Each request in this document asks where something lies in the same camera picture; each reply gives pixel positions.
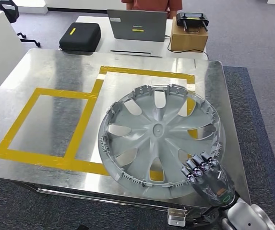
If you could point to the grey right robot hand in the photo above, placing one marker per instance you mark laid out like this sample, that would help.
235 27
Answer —
211 184

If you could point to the steel workbench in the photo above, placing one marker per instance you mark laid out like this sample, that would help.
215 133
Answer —
44 73

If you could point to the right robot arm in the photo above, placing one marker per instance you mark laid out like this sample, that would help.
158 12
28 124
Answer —
245 216

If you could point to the silver plastic wheel cover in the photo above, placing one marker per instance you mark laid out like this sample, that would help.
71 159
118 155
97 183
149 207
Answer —
157 130

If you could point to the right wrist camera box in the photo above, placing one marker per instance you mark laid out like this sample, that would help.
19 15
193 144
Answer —
176 217

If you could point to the black carrying case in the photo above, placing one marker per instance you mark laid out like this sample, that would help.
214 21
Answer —
79 36

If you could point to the white desk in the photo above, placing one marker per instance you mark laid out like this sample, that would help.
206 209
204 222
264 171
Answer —
103 35

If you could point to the yellow tape on workbench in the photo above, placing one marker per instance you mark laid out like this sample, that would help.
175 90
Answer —
44 158

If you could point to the person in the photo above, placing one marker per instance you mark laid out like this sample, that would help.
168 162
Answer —
151 4

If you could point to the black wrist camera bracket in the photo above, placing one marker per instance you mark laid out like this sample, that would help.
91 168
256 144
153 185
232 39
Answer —
204 217

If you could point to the black router with antennas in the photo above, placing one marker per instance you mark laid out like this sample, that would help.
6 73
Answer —
192 18

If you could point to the white cabinet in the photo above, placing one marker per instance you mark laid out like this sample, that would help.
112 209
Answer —
0 47

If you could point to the brown cardboard box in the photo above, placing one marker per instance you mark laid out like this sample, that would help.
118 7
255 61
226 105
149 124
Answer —
189 39

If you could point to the grey laptop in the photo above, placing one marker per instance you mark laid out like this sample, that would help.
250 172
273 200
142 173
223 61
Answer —
137 25

